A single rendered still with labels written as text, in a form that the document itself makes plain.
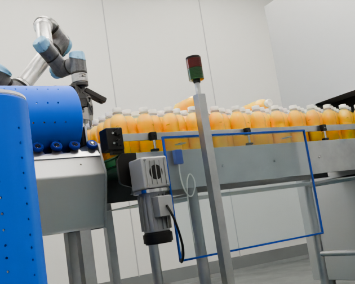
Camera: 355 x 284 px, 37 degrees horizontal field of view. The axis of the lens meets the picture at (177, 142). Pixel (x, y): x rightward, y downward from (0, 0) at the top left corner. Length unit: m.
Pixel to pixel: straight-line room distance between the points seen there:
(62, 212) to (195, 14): 4.32
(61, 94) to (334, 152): 1.42
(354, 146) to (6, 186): 1.96
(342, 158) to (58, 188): 1.48
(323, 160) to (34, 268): 1.68
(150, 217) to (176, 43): 4.05
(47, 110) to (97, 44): 3.45
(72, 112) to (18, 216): 0.75
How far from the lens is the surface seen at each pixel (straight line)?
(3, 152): 1.51
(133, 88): 5.52
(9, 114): 1.55
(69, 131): 2.16
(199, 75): 2.18
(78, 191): 2.13
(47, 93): 2.17
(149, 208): 2.01
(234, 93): 6.05
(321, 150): 2.77
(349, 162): 2.91
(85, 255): 2.15
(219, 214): 2.12
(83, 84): 2.52
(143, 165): 1.99
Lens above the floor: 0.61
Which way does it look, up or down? 8 degrees up
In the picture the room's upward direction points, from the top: 9 degrees counter-clockwise
